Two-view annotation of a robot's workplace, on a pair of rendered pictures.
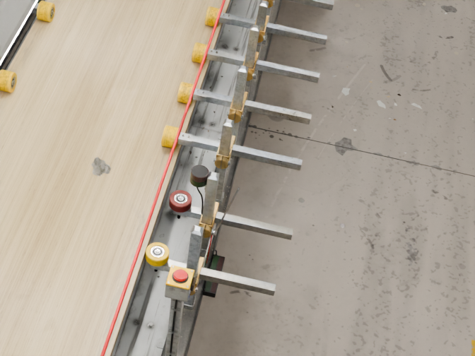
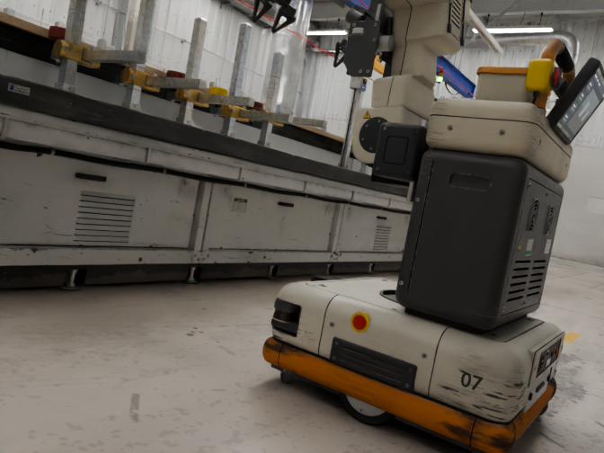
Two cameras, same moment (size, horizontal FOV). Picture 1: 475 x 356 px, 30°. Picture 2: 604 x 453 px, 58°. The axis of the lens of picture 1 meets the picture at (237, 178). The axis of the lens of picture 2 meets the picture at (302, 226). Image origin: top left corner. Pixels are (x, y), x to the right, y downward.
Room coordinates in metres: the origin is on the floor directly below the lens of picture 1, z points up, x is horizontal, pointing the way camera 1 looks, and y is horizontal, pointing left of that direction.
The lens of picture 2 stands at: (-1.34, -1.32, 0.53)
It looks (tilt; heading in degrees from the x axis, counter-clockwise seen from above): 4 degrees down; 30
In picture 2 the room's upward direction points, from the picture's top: 10 degrees clockwise
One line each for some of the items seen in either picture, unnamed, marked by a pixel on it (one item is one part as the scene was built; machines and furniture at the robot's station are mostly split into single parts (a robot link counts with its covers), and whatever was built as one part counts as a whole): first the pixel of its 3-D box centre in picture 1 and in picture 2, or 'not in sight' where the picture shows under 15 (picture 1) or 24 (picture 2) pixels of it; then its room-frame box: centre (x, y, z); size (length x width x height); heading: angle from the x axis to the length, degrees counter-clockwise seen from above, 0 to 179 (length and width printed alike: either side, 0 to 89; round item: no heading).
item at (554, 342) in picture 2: not in sight; (546, 355); (0.21, -1.21, 0.23); 0.41 x 0.02 x 0.08; 176
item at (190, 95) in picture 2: not in sight; (192, 96); (0.26, 0.19, 0.81); 0.14 x 0.06 x 0.05; 176
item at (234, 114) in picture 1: (237, 106); not in sight; (2.51, 0.05, 0.95); 0.14 x 0.06 x 0.05; 176
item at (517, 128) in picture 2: not in sight; (482, 202); (0.20, -0.98, 0.59); 0.55 x 0.34 x 0.83; 176
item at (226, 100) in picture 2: not in sight; (208, 99); (0.27, 0.12, 0.81); 0.43 x 0.03 x 0.04; 86
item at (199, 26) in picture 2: not in sight; (190, 81); (0.24, 0.19, 0.87); 0.04 x 0.04 x 0.48; 86
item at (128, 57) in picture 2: not in sight; (95, 57); (-0.22, 0.15, 0.82); 0.43 x 0.03 x 0.04; 86
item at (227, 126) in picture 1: (222, 167); not in sight; (2.24, 0.06, 0.89); 0.04 x 0.04 x 0.48; 86
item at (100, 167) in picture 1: (100, 164); not in sight; (2.12, 0.49, 0.91); 0.09 x 0.07 x 0.02; 21
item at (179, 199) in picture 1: (179, 207); not in sight; (2.03, 0.19, 0.85); 0.08 x 0.08 x 0.11
